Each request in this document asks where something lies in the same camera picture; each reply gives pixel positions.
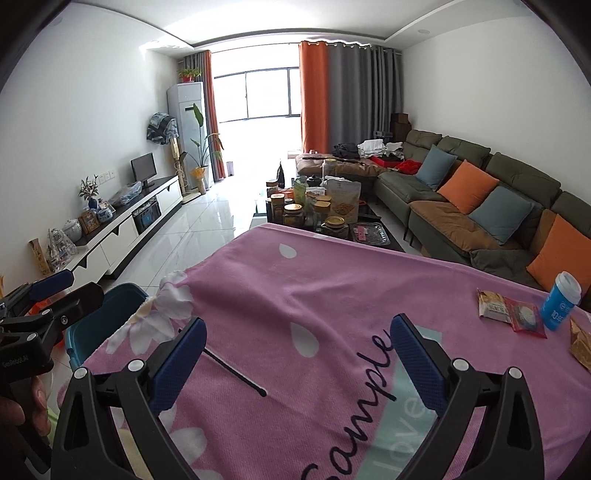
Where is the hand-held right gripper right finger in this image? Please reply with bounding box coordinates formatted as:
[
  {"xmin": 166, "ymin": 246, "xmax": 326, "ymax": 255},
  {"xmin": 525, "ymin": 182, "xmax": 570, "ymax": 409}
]
[{"xmin": 390, "ymin": 314, "xmax": 546, "ymax": 480}]

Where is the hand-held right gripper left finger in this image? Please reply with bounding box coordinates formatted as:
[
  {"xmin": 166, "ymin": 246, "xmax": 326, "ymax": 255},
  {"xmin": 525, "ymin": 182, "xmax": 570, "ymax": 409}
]
[{"xmin": 51, "ymin": 318, "xmax": 208, "ymax": 480}]

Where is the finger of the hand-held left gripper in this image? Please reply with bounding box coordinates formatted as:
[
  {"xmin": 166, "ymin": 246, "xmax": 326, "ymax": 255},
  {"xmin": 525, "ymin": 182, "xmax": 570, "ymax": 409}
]
[
  {"xmin": 28, "ymin": 282, "xmax": 105, "ymax": 335},
  {"xmin": 0, "ymin": 270, "xmax": 75, "ymax": 319}
]

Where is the teal plastic bin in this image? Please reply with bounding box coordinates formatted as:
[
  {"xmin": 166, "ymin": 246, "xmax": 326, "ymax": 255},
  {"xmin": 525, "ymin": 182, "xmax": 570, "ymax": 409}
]
[{"xmin": 64, "ymin": 282, "xmax": 151, "ymax": 370}]

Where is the person's left hand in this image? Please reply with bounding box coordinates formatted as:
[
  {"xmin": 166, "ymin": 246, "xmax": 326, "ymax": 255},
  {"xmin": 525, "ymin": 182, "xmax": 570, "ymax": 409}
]
[{"xmin": 0, "ymin": 374, "xmax": 51, "ymax": 444}]

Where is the tall kraft paper box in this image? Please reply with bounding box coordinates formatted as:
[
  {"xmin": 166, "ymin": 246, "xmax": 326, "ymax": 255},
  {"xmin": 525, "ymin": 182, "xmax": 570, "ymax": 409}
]
[{"xmin": 28, "ymin": 237, "xmax": 51, "ymax": 276}]

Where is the plastic wrapped model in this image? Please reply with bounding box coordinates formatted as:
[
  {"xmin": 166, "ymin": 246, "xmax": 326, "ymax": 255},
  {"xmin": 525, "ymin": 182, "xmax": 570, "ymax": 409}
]
[{"xmin": 46, "ymin": 228, "xmax": 77, "ymax": 271}]

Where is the light green packet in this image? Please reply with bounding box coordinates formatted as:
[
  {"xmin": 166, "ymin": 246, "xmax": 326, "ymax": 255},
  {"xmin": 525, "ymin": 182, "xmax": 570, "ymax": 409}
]
[{"xmin": 46, "ymin": 401, "xmax": 62, "ymax": 439}]

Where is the white black tv cabinet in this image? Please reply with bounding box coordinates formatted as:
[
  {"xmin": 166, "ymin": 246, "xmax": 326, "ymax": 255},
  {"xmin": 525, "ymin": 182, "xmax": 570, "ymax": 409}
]
[{"xmin": 60, "ymin": 174, "xmax": 183, "ymax": 282}]

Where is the small gold white snack packet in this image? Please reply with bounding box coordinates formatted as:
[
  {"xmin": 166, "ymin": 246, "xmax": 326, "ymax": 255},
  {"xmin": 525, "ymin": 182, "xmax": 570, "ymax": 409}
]
[{"xmin": 477, "ymin": 288, "xmax": 514, "ymax": 321}]

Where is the small plant in blue vase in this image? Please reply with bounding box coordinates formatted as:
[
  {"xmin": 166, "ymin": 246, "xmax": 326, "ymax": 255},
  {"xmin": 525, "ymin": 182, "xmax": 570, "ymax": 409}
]
[{"xmin": 78, "ymin": 175, "xmax": 100, "ymax": 210}]

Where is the clear plastic wrapped bundle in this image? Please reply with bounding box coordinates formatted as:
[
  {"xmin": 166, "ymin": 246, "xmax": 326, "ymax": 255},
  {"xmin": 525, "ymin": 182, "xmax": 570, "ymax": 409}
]
[{"xmin": 108, "ymin": 181, "xmax": 143, "ymax": 206}]

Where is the red round snack packet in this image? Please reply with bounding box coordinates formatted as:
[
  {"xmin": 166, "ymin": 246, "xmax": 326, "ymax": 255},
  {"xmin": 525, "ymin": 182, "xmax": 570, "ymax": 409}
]
[{"xmin": 505, "ymin": 296, "xmax": 548, "ymax": 339}]

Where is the clear plastic food tray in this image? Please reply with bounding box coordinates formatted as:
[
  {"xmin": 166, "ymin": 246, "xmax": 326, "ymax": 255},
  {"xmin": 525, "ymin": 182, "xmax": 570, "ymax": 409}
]
[{"xmin": 349, "ymin": 222, "xmax": 392, "ymax": 245}]

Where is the pink floral blanket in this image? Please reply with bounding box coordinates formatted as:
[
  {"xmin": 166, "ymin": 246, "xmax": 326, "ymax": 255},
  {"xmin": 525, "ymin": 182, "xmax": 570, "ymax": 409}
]
[{"xmin": 55, "ymin": 222, "xmax": 591, "ymax": 480}]

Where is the small black monitor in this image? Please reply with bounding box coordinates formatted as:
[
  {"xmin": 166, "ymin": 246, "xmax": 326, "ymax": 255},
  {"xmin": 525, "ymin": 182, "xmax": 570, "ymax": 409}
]
[{"xmin": 130, "ymin": 153, "xmax": 158, "ymax": 189}]

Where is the blue paper cup with lid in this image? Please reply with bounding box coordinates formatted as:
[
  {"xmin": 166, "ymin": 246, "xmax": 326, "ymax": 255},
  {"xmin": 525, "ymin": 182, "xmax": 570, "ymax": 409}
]
[{"xmin": 540, "ymin": 271, "xmax": 583, "ymax": 330}]

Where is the flat gold packet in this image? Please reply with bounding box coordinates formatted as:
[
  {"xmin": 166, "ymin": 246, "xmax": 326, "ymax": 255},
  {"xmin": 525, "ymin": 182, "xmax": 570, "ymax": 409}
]
[{"xmin": 569, "ymin": 318, "xmax": 591, "ymax": 372}]

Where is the dark glass coffee table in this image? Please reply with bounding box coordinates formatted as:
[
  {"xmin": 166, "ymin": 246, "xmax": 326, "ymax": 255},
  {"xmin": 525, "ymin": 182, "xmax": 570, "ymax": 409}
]
[{"xmin": 249, "ymin": 203, "xmax": 407, "ymax": 252}]

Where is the blue sofa cushion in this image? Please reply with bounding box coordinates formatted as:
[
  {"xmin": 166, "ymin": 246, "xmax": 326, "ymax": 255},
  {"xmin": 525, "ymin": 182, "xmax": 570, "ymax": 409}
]
[
  {"xmin": 416, "ymin": 145, "xmax": 458, "ymax": 191},
  {"xmin": 468, "ymin": 186, "xmax": 535, "ymax": 245}
]

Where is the kraft paper pouch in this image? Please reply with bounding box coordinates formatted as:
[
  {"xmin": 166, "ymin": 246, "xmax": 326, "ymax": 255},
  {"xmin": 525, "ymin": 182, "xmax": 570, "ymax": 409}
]
[{"xmin": 325, "ymin": 180, "xmax": 362, "ymax": 227}]

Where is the orange sofa cushion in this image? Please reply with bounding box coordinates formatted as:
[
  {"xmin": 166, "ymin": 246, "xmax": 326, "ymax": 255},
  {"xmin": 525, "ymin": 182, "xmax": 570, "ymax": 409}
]
[
  {"xmin": 436, "ymin": 160, "xmax": 499, "ymax": 214},
  {"xmin": 526, "ymin": 215, "xmax": 591, "ymax": 296}
]

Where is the tall leafy floor plant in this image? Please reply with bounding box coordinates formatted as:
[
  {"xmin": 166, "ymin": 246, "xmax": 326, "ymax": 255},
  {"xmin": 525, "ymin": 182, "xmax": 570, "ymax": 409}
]
[{"xmin": 180, "ymin": 102, "xmax": 223, "ymax": 195}]

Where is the cluster of glass jars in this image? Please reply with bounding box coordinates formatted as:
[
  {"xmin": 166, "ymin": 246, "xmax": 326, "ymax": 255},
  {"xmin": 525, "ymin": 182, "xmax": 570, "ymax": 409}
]
[{"xmin": 265, "ymin": 178, "xmax": 356, "ymax": 241}]

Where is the cloth covered standing fan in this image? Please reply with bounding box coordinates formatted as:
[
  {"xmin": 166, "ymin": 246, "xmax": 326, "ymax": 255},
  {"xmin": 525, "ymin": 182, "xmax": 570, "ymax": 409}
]
[{"xmin": 147, "ymin": 111, "xmax": 185, "ymax": 204}]

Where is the white standing air conditioner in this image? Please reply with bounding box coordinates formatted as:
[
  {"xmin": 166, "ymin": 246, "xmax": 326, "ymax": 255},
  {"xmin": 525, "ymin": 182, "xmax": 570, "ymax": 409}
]
[{"xmin": 166, "ymin": 83, "xmax": 215, "ymax": 190}]

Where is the green sectional sofa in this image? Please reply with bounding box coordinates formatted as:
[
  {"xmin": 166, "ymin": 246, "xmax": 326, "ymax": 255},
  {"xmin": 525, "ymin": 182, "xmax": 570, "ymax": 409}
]
[{"xmin": 295, "ymin": 128, "xmax": 591, "ymax": 305}]

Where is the white folded clothes pile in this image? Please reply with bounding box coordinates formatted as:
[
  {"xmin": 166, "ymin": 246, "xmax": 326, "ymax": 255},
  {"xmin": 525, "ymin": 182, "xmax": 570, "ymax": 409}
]
[{"xmin": 358, "ymin": 138, "xmax": 402, "ymax": 160}]

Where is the striped grey orange curtain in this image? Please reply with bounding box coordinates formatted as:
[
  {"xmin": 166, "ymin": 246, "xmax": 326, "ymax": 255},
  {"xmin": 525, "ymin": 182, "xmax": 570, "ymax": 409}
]
[{"xmin": 184, "ymin": 50, "xmax": 227, "ymax": 181}]

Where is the large window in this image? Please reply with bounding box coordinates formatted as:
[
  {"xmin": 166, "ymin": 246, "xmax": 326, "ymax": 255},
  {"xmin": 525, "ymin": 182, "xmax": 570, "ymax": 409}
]
[{"xmin": 215, "ymin": 68, "xmax": 301, "ymax": 123}]

